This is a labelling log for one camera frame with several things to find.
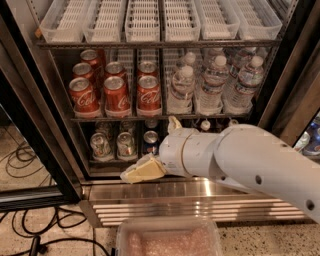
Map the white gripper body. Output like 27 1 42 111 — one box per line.
159 128 198 176

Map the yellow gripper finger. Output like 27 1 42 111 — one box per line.
167 116 182 134
120 153 167 184

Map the coke can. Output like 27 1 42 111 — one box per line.
104 61 127 81
137 76 162 117
80 49 103 78
68 77 101 119
71 62 100 98
104 76 130 117
137 61 158 78

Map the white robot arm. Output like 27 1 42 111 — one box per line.
121 116 320 223

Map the left pepsi can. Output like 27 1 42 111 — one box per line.
143 130 159 155

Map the green soda can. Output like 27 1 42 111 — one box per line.
90 133 113 162
117 132 137 160

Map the steel fridge bottom grille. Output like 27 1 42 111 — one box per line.
80 177 307 227

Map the left green soda can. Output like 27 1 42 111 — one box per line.
90 133 113 162

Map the top shelf tray four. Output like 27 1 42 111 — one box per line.
163 0 201 42

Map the top shelf tray three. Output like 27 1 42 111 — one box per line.
125 0 160 42

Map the open fridge door left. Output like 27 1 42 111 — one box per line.
0 0 82 212

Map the top shelf tray five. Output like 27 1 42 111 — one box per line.
195 0 240 40

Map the right glass fridge door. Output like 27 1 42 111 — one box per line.
258 19 320 158

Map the top shelf tray two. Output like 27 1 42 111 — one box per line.
82 0 127 43

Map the top shelf tray six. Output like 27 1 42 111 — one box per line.
230 0 282 40

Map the front left water bottle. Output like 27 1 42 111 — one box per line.
167 66 195 114

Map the water bottle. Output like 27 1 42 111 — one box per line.
174 52 196 72
223 56 264 115
197 55 229 116
167 66 195 114

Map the left brown tea bottle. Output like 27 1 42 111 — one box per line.
200 120 211 132

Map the brown tea bottle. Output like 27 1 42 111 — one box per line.
228 119 239 127
200 120 211 132

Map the front middle water bottle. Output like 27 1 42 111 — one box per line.
197 55 229 116

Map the right brown tea bottle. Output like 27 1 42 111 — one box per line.
228 119 239 127

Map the rear left water bottle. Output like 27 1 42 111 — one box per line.
174 52 196 72

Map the front right water bottle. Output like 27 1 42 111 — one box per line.
223 56 264 115

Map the clear plastic bin foreground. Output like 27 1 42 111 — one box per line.
116 216 223 256

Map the black floor cable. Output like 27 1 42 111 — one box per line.
0 141 111 256

